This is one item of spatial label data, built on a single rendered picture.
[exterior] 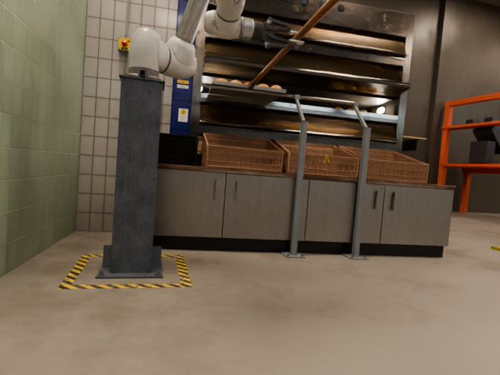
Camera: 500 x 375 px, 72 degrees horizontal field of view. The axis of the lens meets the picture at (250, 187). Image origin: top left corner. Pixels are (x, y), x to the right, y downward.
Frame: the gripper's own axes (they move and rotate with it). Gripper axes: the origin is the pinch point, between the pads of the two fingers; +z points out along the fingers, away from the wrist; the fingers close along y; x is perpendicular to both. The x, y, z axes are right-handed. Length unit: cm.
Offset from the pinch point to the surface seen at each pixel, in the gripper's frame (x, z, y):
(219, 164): -88, -19, 59
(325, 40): -132, 68, -54
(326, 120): -138, 79, 12
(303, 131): -77, 36, 31
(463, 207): -476, 561, 105
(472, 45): -499, 557, -246
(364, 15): -135, 105, -83
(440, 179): -468, 491, 49
